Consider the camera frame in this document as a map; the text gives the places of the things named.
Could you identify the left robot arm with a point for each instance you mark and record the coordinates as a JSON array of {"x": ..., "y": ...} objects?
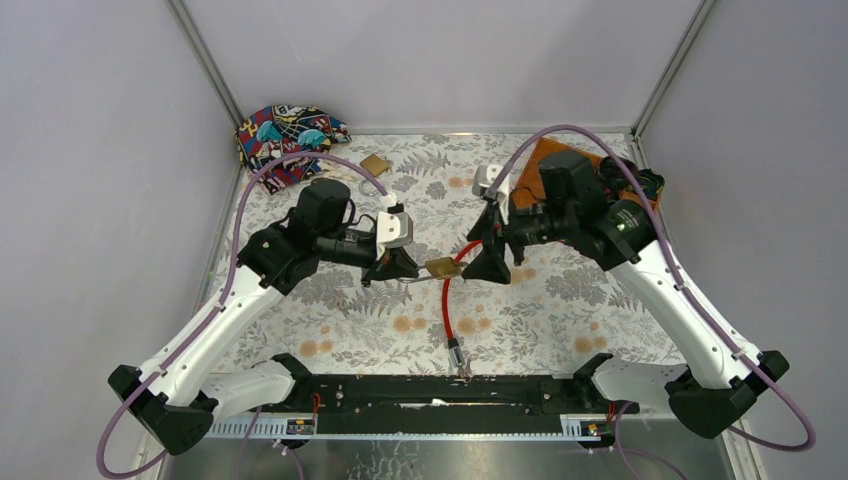
[{"x": 176, "y": 397}]

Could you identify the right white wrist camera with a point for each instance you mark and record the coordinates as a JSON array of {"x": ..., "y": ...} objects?
[{"x": 491, "y": 182}]

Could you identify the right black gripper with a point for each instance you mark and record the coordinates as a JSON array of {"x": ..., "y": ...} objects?
[{"x": 488, "y": 264}]

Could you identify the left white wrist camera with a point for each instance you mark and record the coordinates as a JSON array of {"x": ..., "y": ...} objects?
[{"x": 394, "y": 226}]

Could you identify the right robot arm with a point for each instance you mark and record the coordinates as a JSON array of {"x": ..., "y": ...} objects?
[{"x": 722, "y": 373}]

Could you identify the colourful patterned cloth bag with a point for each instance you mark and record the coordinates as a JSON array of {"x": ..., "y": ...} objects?
[{"x": 278, "y": 130}]

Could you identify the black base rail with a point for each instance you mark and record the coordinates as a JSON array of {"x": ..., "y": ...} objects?
[{"x": 501, "y": 405}]

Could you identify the small brass padlock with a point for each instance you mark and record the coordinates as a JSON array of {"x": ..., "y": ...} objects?
[{"x": 437, "y": 269}]

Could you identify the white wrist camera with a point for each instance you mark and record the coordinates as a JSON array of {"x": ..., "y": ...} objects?
[
  {"x": 394, "y": 226},
  {"x": 491, "y": 182}
]

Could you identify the floral table mat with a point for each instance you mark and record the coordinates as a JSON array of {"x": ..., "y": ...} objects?
[{"x": 559, "y": 310}]

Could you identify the red cable lock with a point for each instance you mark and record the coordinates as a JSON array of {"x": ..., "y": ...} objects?
[{"x": 454, "y": 348}]

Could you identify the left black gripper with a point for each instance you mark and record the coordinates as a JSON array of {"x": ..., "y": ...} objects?
[{"x": 397, "y": 264}]

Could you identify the orange compartment tray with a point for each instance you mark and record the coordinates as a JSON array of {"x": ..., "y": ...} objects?
[{"x": 529, "y": 190}]

